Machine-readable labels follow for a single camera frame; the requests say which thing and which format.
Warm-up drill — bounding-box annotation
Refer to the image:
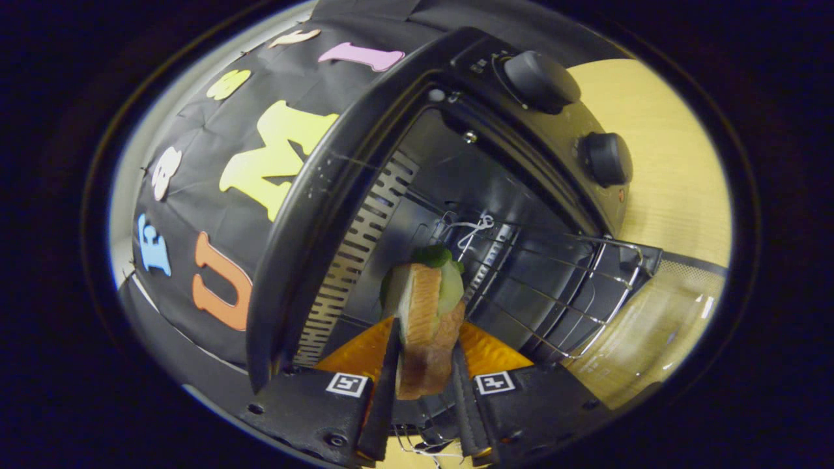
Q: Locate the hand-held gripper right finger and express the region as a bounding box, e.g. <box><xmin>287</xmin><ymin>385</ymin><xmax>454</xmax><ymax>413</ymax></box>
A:
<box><xmin>452</xmin><ymin>320</ymin><xmax>613</xmax><ymax>466</ymax></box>

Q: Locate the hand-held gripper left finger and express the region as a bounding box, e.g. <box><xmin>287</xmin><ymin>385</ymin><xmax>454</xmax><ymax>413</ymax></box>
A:
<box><xmin>238</xmin><ymin>317</ymin><xmax>401</xmax><ymax>468</ymax></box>

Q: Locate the toast sandwich with lettuce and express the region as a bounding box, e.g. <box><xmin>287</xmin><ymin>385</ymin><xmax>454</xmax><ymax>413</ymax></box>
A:
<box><xmin>380</xmin><ymin>244</ymin><xmax>467</xmax><ymax>401</ymax></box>

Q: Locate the black toaster oven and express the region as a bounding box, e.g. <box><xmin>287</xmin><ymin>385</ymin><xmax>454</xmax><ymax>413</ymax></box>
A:
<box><xmin>246</xmin><ymin>27</ymin><xmax>727</xmax><ymax>457</ymax></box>

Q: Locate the wire oven rack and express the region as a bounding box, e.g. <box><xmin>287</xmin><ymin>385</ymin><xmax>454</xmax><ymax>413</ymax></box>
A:
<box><xmin>433</xmin><ymin>210</ymin><xmax>646</xmax><ymax>360</ymax></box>

